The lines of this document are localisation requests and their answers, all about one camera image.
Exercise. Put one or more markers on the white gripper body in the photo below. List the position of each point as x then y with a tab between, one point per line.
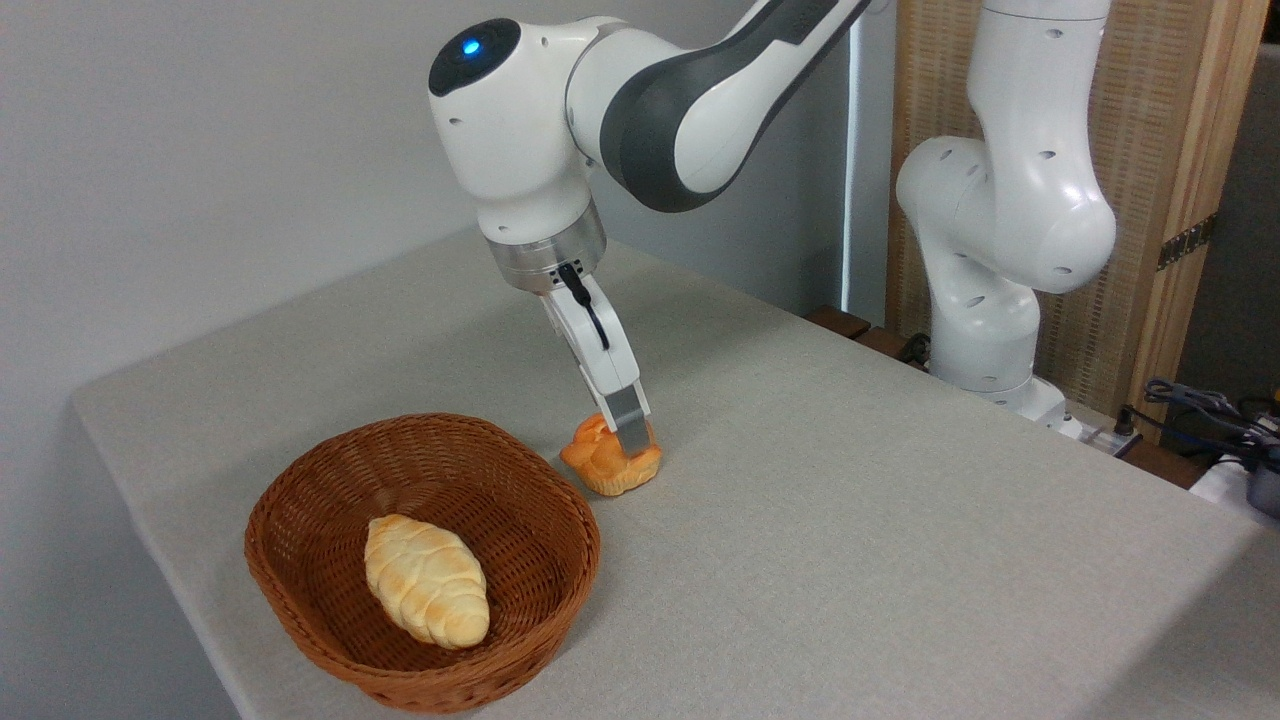
600	345

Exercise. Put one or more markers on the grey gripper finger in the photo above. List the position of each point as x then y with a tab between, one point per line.
630	425

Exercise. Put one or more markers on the small round bread roll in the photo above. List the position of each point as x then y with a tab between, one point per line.
605	462

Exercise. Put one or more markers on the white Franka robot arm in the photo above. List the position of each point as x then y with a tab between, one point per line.
1010	200

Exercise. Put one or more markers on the long braided bread loaf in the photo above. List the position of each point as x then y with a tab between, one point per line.
425	582

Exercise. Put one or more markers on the brown wooden ledge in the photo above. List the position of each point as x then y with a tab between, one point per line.
845	322

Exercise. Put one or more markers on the brown wicker basket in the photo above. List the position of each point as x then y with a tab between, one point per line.
330	600

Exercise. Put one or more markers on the black metal hinge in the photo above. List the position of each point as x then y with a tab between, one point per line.
1187	241

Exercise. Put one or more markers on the wooden woven screen panel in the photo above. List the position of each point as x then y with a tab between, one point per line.
1150	120

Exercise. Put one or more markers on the grey device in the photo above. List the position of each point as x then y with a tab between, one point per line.
1266	490

